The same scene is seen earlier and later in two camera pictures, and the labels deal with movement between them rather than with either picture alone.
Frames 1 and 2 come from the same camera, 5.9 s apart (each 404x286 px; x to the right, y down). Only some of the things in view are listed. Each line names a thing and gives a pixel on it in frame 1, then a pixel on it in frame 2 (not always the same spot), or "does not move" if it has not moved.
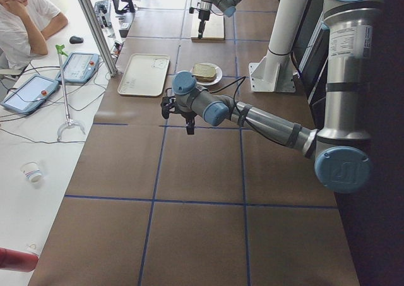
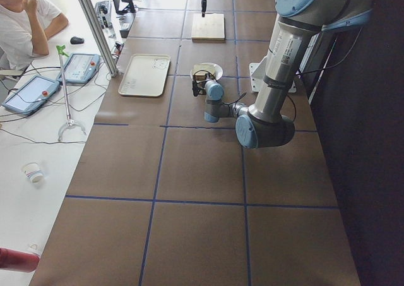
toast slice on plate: (206, 78) does not move
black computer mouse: (74, 40) does not move
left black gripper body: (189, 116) to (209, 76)
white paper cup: (32, 170) does not move
